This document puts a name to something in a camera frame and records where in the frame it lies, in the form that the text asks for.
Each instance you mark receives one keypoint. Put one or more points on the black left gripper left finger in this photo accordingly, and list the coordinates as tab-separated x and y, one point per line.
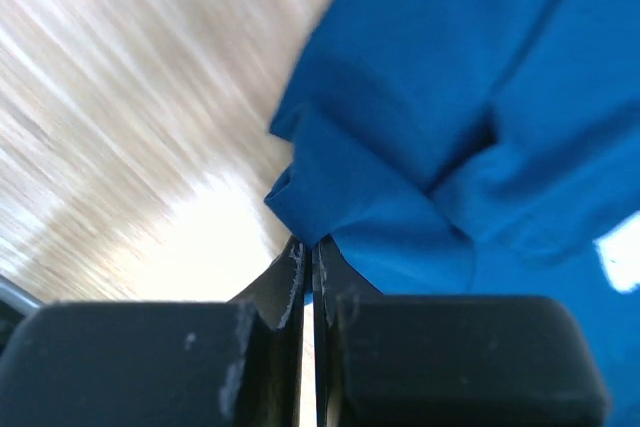
235	363

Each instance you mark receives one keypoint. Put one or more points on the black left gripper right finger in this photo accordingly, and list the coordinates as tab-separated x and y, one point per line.
384	360

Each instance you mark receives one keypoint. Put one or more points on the blue printed t-shirt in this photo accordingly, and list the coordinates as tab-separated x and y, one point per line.
477	147

